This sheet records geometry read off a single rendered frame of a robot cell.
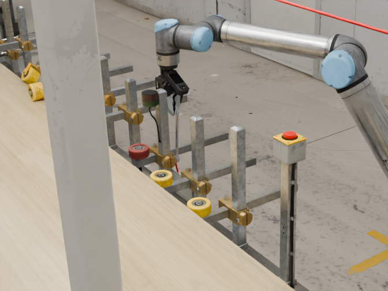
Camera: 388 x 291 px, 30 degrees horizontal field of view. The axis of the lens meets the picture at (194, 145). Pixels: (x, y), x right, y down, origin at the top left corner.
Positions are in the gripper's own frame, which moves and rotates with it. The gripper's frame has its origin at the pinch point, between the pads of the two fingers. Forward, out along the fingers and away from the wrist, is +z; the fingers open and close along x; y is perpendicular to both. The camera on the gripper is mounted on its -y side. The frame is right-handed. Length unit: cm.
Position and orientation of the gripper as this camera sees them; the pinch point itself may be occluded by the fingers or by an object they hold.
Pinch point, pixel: (174, 113)
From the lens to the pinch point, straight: 285.9
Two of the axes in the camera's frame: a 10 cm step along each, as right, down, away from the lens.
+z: 0.4, 9.0, 4.3
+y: -5.3, -3.4, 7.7
